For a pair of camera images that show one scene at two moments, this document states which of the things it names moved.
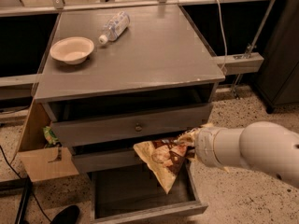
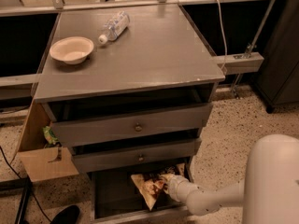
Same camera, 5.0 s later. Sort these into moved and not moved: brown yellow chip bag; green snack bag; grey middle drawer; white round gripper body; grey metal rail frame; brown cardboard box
Moved: brown yellow chip bag; white round gripper body
Not moved: brown cardboard box; grey metal rail frame; green snack bag; grey middle drawer
